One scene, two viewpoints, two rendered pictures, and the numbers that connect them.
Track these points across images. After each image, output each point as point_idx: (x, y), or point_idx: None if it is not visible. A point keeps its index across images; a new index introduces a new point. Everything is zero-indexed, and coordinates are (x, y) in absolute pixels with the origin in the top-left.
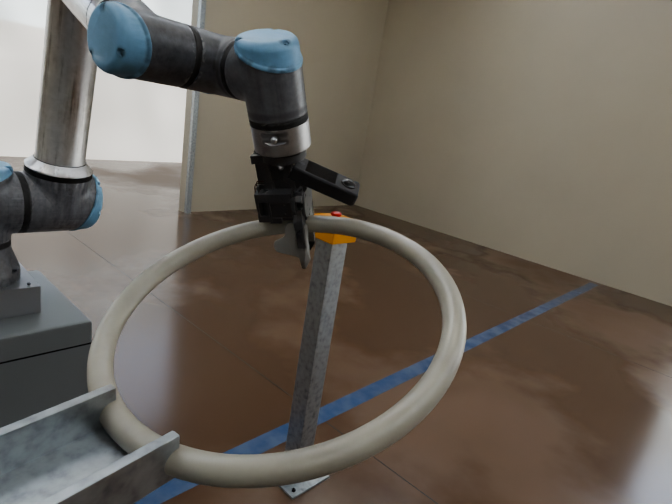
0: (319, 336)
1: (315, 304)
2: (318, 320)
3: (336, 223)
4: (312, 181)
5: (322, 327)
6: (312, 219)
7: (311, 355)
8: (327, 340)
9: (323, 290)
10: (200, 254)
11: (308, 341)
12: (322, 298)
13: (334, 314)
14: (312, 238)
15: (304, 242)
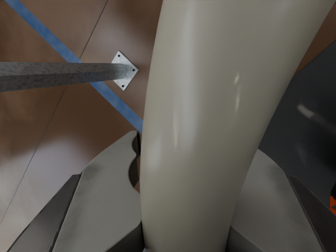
0: (46, 72)
1: (19, 82)
2: (34, 76)
3: (292, 71)
4: None
5: (38, 71)
6: (217, 232)
7: (62, 76)
8: (45, 65)
9: (2, 77)
10: None
11: (52, 80)
12: (11, 76)
13: (19, 62)
14: (134, 144)
15: (317, 200)
